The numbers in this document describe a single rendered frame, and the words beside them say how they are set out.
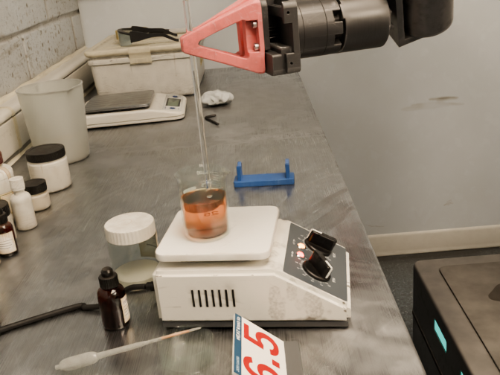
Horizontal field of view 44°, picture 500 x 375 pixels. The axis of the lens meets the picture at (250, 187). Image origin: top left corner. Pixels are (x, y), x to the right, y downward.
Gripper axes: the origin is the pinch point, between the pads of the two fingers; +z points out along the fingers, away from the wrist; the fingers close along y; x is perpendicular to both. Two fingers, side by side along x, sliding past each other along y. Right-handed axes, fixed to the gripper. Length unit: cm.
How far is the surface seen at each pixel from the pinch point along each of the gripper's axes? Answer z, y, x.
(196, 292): 3.2, 3.9, 24.2
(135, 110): -1, -87, 26
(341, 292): -10.9, 8.0, 25.6
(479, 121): -119, -121, 56
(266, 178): -16.1, -33.9, 28.0
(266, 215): -6.6, -2.3, 20.1
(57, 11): 13, -134, 5
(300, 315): -6.3, 8.0, 27.1
